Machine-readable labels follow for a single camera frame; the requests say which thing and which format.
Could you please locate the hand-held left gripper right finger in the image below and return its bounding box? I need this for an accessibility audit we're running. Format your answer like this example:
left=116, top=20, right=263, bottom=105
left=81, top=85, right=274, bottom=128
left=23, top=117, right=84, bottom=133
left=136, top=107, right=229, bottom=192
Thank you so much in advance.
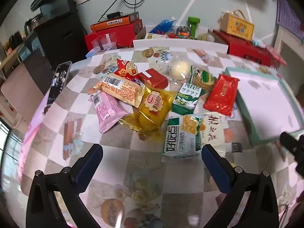
left=201, top=144, right=280, bottom=228

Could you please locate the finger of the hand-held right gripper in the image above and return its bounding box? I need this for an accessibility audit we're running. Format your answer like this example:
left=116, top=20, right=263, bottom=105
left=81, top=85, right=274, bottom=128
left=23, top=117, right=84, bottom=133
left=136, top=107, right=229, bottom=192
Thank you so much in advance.
left=280, top=131, right=301, bottom=158

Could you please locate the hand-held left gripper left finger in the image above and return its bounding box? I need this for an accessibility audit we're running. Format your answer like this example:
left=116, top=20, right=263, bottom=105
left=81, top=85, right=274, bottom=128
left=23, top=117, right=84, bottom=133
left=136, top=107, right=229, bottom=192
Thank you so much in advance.
left=26, top=144, right=103, bottom=228

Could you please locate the white calligraphy snack packet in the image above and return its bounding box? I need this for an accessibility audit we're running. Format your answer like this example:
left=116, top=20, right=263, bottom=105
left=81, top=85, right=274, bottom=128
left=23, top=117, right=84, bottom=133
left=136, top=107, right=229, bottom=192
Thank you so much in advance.
left=201, top=113, right=238, bottom=145

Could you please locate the green-white corn snack packet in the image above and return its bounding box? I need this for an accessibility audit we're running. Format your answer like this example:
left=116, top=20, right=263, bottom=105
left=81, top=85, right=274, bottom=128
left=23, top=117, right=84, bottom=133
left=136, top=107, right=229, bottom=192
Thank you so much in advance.
left=162, top=114, right=205, bottom=158

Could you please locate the teal-edged white tray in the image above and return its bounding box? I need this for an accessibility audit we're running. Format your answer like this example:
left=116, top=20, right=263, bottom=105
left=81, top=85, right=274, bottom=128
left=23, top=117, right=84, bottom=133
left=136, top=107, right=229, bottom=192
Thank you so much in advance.
left=224, top=66, right=304, bottom=147

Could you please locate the pink snack packet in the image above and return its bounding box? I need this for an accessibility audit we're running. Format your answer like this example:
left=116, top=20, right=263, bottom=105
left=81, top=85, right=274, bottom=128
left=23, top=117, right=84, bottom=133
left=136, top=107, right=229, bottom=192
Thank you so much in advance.
left=88, top=91, right=131, bottom=134

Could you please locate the red gold-print snack packet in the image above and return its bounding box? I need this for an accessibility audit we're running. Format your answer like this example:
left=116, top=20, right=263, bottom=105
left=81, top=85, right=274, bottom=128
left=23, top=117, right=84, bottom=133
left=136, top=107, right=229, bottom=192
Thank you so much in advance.
left=203, top=74, right=240, bottom=117

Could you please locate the green biscuit packet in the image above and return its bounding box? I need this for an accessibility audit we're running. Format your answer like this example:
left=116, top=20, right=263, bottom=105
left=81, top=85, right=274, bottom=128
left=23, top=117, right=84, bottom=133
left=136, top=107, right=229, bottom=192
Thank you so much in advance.
left=171, top=83, right=202, bottom=116

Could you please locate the orange striped barcode packet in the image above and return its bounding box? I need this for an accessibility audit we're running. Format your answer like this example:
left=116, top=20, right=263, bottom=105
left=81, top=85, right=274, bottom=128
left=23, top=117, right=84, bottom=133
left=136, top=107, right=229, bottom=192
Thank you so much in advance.
left=93, top=73, right=145, bottom=107

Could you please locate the yellow bread packet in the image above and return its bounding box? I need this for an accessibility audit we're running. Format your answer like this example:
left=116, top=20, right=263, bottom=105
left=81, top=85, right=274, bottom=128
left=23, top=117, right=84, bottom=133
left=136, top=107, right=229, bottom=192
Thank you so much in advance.
left=118, top=79, right=177, bottom=138

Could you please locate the green ring-cracker packet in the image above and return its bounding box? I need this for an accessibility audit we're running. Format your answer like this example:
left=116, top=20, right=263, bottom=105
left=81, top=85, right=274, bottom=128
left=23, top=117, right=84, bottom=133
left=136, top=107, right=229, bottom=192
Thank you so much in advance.
left=190, top=68, right=218, bottom=93

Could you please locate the red gold-coin snack packet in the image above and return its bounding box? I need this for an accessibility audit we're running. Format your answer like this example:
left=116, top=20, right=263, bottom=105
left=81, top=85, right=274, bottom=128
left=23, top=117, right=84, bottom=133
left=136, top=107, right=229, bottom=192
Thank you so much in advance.
left=113, top=59, right=145, bottom=83

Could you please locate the clear bun packet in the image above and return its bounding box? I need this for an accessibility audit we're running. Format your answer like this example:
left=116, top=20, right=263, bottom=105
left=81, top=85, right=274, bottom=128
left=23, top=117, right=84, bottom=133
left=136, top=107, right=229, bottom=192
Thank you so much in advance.
left=157, top=55, right=197, bottom=86

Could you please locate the dark red white-label packet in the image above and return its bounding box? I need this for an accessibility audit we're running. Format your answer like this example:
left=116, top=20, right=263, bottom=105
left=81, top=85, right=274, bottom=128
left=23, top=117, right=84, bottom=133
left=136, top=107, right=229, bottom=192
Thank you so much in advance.
left=138, top=68, right=169, bottom=89

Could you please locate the black smartphone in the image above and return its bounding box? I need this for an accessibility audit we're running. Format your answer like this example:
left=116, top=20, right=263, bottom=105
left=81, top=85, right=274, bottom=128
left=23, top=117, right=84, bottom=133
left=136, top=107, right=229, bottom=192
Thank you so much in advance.
left=46, top=61, right=73, bottom=106

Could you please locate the red patterned tin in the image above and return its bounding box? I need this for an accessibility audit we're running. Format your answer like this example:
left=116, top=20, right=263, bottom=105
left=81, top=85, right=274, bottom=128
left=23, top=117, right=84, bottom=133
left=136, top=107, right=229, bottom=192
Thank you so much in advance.
left=265, top=45, right=288, bottom=67

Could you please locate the brown chair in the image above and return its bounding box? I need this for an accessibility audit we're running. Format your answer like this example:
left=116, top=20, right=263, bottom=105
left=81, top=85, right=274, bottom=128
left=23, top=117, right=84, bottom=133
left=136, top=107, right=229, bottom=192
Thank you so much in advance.
left=0, top=50, right=54, bottom=124

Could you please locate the blue tissue pack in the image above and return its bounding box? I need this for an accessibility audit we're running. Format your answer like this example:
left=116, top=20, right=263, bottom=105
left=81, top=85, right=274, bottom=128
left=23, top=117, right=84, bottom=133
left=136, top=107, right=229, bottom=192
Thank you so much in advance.
left=252, top=38, right=268, bottom=48

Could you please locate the large red gift box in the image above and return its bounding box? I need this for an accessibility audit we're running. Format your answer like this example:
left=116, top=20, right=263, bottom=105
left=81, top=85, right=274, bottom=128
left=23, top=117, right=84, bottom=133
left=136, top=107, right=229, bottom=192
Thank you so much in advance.
left=213, top=30, right=272, bottom=67

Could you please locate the white desk shelf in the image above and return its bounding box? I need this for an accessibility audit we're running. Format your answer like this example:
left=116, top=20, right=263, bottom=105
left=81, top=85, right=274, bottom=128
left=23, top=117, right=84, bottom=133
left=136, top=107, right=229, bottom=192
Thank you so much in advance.
left=273, top=24, right=304, bottom=76

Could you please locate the clear plastic box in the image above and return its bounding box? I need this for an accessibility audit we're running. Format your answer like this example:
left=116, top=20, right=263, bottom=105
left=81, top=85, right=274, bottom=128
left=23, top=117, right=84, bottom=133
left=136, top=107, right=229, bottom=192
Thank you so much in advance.
left=91, top=33, right=118, bottom=52

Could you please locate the plain red box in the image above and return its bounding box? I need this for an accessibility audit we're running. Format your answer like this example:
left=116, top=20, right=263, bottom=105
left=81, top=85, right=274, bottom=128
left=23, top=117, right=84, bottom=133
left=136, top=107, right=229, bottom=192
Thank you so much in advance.
left=85, top=25, right=137, bottom=51

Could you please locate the purple perforated basket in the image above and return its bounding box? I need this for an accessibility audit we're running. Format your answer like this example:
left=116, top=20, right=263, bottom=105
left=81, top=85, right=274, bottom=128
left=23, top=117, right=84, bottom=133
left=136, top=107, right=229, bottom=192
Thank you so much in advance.
left=275, top=0, right=304, bottom=41

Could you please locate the clear plastic ball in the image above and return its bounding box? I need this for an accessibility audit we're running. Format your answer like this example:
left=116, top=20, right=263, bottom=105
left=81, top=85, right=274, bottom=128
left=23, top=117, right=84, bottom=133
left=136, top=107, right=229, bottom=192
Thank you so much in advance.
left=198, top=33, right=215, bottom=42

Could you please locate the black tall cabinet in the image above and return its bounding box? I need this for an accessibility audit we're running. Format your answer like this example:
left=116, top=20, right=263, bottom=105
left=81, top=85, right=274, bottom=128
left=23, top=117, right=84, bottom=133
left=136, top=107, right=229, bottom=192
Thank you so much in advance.
left=31, top=0, right=88, bottom=69

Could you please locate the yellow card box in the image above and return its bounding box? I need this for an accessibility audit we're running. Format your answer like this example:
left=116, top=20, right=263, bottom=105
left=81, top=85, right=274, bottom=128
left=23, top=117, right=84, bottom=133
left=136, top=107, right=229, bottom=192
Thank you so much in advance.
left=145, top=33, right=167, bottom=40

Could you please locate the colourful toy bag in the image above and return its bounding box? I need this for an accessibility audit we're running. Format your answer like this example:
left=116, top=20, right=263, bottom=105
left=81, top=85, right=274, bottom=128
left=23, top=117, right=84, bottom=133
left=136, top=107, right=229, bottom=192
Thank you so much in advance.
left=167, top=26, right=192, bottom=40

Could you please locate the orange flat box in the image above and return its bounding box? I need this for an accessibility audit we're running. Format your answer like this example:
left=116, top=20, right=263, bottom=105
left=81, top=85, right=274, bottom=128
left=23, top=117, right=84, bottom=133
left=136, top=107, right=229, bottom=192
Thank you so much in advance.
left=90, top=14, right=133, bottom=32

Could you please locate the green dumbbell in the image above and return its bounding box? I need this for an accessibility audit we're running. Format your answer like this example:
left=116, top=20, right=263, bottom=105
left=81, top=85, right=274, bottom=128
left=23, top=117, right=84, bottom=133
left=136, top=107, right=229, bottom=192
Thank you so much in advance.
left=187, top=17, right=201, bottom=38

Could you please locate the steel kettle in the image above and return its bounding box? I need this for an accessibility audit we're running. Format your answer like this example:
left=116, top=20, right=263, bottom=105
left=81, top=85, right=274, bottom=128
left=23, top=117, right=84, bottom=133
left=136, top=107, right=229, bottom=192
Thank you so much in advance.
left=24, top=14, right=44, bottom=35

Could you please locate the black power adapter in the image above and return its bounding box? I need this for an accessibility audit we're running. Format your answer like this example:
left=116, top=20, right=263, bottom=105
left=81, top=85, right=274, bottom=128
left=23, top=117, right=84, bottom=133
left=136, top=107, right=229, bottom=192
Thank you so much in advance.
left=106, top=11, right=124, bottom=19

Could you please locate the blue bead bag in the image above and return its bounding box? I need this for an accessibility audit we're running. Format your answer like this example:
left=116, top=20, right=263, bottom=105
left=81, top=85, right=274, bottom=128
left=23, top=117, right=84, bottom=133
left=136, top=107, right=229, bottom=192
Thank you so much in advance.
left=149, top=17, right=177, bottom=35

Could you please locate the yellow gift box with handle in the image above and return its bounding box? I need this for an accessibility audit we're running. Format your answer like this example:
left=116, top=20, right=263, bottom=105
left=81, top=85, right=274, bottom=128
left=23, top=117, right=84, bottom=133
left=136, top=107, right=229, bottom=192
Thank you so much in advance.
left=218, top=10, right=255, bottom=41

